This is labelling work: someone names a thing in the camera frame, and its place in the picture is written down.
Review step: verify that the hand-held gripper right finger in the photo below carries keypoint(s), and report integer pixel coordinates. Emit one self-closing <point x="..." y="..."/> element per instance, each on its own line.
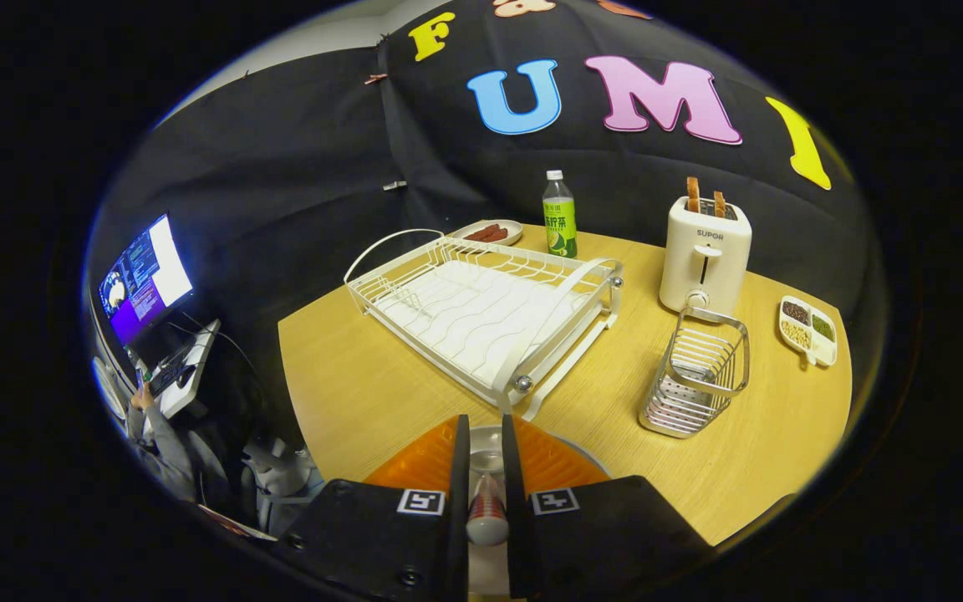
<point x="607" y="527"/>

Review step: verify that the white-tipped spoon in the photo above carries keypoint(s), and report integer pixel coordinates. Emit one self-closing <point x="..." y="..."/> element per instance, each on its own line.
<point x="487" y="510"/>

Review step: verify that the toast slice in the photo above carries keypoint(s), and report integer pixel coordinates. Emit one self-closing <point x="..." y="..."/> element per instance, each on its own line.
<point x="720" y="204"/>
<point x="693" y="194"/>

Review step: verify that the small grey plate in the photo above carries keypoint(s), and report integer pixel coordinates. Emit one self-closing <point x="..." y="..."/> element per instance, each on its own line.
<point x="513" y="227"/>

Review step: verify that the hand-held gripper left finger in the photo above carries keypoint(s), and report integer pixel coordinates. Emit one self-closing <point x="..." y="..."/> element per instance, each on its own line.
<point x="364" y="535"/>

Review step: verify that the white plate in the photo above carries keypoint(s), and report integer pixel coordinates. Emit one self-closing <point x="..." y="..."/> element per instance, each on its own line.
<point x="486" y="439"/>

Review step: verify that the white divided snack dish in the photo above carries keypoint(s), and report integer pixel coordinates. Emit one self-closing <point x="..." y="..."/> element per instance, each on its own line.
<point x="820" y="347"/>

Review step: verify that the black keyboard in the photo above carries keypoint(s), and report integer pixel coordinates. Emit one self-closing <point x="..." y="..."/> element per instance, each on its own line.
<point x="168" y="374"/>

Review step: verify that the white machine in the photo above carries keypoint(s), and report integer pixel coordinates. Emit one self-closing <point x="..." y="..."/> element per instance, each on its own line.
<point x="281" y="481"/>

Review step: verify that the green tea bottle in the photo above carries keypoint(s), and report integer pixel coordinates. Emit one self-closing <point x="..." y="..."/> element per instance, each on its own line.
<point x="559" y="221"/>

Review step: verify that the red-brown sausage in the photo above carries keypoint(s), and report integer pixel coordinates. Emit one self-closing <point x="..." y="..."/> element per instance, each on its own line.
<point x="481" y="232"/>
<point x="496" y="236"/>

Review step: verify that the white dish rack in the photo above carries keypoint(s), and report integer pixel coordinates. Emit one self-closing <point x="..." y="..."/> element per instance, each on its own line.
<point x="465" y="318"/>

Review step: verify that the computer monitor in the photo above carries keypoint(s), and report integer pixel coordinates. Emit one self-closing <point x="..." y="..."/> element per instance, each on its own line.
<point x="147" y="280"/>

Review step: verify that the white toaster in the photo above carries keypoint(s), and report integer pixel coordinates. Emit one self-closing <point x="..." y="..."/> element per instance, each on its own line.
<point x="724" y="259"/>

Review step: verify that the white side desk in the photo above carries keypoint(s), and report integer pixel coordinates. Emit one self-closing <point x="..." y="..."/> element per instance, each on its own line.
<point x="201" y="355"/>

